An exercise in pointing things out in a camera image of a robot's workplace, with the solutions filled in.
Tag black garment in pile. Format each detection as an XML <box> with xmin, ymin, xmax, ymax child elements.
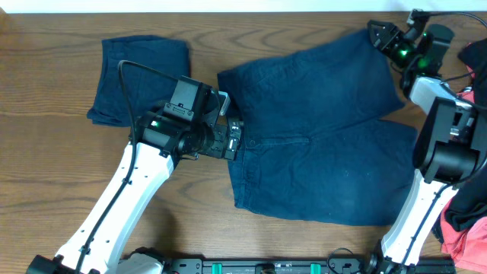
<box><xmin>433</xmin><ymin>40</ymin><xmax>486</xmax><ymax>243</ymax></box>

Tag folded dark blue shorts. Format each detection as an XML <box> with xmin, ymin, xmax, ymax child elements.
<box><xmin>87</xmin><ymin>35</ymin><xmax>190</xmax><ymax>127</ymax></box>

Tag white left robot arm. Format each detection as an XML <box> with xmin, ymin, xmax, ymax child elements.
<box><xmin>27</xmin><ymin>112</ymin><xmax>243</xmax><ymax>274</ymax></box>

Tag dark blue shorts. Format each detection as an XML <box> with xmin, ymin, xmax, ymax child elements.
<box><xmin>87</xmin><ymin>35</ymin><xmax>190</xmax><ymax>127</ymax></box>
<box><xmin>218</xmin><ymin>30</ymin><xmax>417</xmax><ymax>226</ymax></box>

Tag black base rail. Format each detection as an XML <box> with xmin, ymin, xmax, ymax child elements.
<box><xmin>117</xmin><ymin>247</ymin><xmax>456</xmax><ymax>274</ymax></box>

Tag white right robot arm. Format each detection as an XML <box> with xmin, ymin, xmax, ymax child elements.
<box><xmin>364</xmin><ymin>19</ymin><xmax>486</xmax><ymax>273</ymax></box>

